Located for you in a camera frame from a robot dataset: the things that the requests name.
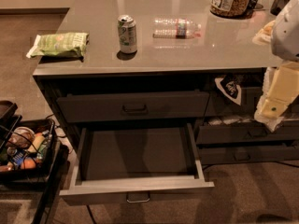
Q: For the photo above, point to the black white snack bag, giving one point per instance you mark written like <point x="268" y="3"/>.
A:
<point x="230" y="88"/>

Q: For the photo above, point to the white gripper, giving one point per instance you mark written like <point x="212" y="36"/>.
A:
<point x="287" y="34"/>

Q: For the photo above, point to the black bin of groceries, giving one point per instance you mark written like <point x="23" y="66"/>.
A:
<point x="27" y="149"/>

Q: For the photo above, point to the green chip bag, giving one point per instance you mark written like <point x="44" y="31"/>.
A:
<point x="67" y="45"/>

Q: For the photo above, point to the black tray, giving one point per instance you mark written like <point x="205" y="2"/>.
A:
<point x="7" y="110"/>

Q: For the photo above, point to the dark grey kitchen counter cabinet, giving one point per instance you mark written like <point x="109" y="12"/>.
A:
<point x="223" y="47"/>

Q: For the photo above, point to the silver green soda can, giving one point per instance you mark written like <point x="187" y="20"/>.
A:
<point x="127" y="34"/>

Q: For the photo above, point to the dark grey drawer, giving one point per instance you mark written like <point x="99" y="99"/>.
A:
<point x="215" y="131"/>
<point x="136" y="166"/>
<point x="125" y="106"/>
<point x="232" y="155"/>
<point x="220" y="105"/>

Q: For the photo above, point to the clear plastic water bottle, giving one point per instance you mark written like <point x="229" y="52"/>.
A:
<point x="175" y="28"/>

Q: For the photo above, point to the white napkin in drawer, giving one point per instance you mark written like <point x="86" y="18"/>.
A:
<point x="229" y="120"/>

